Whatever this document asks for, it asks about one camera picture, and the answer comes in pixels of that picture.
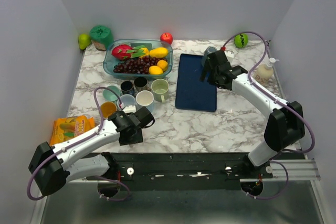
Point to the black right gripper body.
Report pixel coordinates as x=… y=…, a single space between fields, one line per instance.
x=212 y=77

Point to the dark grey faceted mug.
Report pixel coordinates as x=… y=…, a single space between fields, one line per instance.
x=207 y=51

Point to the pale grey-blue mug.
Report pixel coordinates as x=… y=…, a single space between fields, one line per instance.
x=125 y=100

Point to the light green mug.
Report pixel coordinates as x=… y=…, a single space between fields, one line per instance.
x=160 y=90

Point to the brown striped mug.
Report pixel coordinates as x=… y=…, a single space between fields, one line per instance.
x=141 y=84

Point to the dark blue small mug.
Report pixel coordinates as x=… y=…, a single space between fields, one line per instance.
x=127 y=87

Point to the large blue butterfly mug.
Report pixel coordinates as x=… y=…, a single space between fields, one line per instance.
x=107 y=109

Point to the teal green wide mug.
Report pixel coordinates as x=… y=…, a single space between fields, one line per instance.
x=110 y=94

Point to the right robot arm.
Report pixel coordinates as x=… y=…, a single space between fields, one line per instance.
x=284 y=120

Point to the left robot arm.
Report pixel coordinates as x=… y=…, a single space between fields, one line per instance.
x=51 y=167

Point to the dark blue tray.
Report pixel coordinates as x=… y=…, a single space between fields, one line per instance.
x=191 y=93

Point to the small orange fruit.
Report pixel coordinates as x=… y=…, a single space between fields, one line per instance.
x=163 y=65

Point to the cream soap pump bottle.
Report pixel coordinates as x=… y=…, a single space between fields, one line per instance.
x=265 y=71

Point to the yellow lemon front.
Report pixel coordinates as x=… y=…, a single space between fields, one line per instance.
x=155 y=70

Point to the yellow lemon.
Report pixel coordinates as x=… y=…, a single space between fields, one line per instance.
x=155 y=70
x=144 y=52

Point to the yellow mango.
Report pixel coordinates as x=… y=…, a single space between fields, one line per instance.
x=160 y=52

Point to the red apple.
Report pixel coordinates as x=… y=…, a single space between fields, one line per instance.
x=167 y=37

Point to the purple grape bunch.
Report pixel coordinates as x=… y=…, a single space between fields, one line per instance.
x=135 y=65

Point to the yellow lemon middle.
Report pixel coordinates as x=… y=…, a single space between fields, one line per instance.
x=144 y=52

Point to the teal plastic fruit basket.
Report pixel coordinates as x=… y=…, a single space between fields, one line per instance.
x=110 y=61

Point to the red dragon fruit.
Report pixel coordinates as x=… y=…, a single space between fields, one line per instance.
x=124 y=52

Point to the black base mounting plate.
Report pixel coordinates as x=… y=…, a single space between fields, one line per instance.
x=176 y=171

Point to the orange snack bag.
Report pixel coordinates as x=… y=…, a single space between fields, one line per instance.
x=64 y=129

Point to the green wrapped jar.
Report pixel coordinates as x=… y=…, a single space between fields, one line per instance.
x=101 y=36

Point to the green pear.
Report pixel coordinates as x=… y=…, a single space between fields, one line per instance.
x=84 y=41

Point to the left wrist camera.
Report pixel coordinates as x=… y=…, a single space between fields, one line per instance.
x=128 y=109

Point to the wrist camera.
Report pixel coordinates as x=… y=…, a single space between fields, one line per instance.
x=229 y=54
x=128 y=109

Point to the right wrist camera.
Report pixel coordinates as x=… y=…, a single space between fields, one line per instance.
x=229 y=54

